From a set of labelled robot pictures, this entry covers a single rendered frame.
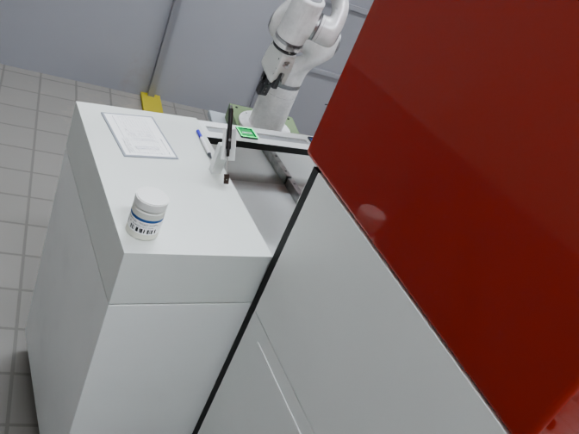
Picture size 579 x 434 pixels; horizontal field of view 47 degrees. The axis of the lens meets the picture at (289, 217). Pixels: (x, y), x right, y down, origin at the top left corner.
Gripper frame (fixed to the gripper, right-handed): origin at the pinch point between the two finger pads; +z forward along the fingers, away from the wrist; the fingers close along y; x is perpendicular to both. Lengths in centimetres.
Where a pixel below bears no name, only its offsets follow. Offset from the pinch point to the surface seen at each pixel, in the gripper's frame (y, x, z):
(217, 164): -27.0, 19.1, 6.5
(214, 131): -4.0, 10.5, 15.4
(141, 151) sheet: -21.4, 37.3, 10.4
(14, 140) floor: 112, 41, 138
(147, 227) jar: -55, 45, 0
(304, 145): -5.8, -19.8, 14.6
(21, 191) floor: 70, 41, 129
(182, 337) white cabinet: -65, 30, 28
